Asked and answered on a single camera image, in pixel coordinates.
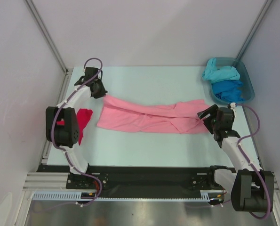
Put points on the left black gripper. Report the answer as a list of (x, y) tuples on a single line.
[(102, 93)]

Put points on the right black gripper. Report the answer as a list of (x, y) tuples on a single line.
[(209, 117)]

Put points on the pink t shirt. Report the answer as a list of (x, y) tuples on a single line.
[(181, 117)]

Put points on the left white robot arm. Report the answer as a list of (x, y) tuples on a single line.
[(81, 93)]

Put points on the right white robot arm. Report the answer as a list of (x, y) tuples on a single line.
[(251, 188)]

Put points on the red folded t shirt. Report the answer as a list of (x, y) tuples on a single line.
[(84, 120)]

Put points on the dark blue t shirt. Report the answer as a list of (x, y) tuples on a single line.
[(228, 90)]

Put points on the light blue t shirt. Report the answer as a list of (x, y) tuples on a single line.
[(214, 74)]

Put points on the teal plastic bin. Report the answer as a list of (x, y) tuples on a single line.
[(247, 88)]

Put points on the left aluminium frame post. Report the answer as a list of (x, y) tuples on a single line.
[(46, 35)]

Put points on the aluminium frame post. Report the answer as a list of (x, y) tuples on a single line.
[(253, 31), (46, 35)]

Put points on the light blue slotted cable duct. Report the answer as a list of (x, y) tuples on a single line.
[(88, 196)]

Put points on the right aluminium frame post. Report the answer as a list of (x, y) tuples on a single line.
[(253, 31)]

